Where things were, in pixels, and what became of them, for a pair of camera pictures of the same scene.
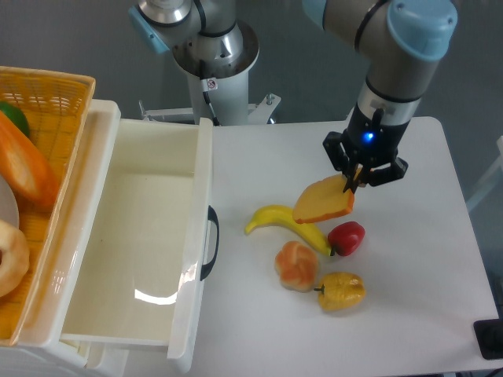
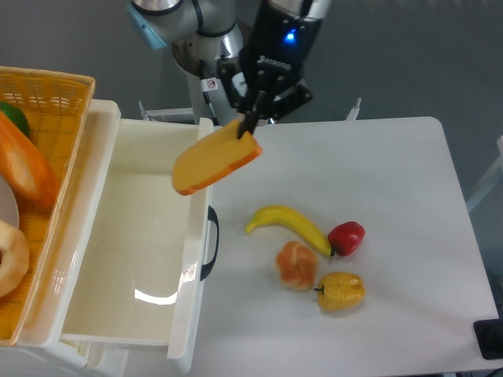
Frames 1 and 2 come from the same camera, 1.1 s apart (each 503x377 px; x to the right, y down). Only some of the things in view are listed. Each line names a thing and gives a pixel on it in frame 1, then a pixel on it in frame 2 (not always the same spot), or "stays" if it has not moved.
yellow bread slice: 323,199 to 211,155
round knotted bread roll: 297,267 stays
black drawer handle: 212,217 stays
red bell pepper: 346,238 stays
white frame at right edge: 492,178 stays
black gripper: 368,147 to 275,54
